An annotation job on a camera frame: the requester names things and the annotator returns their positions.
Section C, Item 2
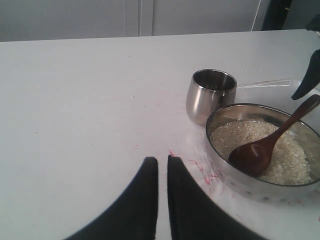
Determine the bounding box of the small steel cup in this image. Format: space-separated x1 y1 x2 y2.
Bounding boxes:
185 69 237 127

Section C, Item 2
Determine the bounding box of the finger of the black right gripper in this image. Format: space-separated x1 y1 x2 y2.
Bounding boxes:
291 49 320 100

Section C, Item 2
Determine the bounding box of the dark vertical post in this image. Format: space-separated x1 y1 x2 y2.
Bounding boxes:
261 0 292 31

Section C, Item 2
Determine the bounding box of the brown wooden spoon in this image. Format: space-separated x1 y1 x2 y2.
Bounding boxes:
228 94 320 177

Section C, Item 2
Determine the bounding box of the white plastic tray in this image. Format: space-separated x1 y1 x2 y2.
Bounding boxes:
235 78 320 112

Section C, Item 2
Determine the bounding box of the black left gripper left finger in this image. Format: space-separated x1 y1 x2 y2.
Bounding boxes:
68 157 159 240

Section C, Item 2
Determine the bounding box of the white cabinet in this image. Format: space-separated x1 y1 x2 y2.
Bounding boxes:
0 0 269 42

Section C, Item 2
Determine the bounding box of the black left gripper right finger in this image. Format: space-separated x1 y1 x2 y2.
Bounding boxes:
167 155 248 240

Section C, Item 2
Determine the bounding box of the steel bowl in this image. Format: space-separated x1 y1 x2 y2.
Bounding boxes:
204 103 320 203

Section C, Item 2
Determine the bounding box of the beige granular powder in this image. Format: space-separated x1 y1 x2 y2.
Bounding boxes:
210 120 312 185

